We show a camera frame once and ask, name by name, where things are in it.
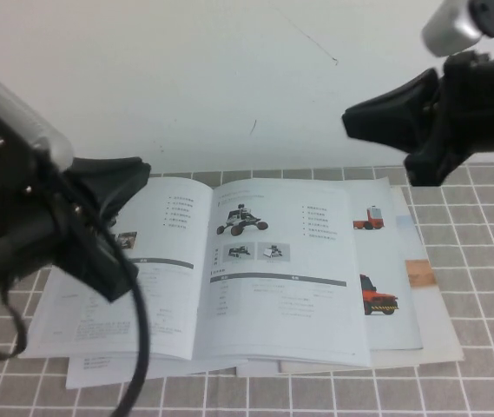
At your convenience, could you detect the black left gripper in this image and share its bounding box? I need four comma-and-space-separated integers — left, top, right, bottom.
0, 156, 152, 304

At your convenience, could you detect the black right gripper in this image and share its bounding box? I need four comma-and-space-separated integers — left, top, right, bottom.
344, 54, 494, 188

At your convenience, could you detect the grey checkered tablecloth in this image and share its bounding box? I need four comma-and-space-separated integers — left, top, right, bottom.
0, 160, 494, 417

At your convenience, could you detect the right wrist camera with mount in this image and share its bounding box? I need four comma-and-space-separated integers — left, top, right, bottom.
420, 0, 494, 62

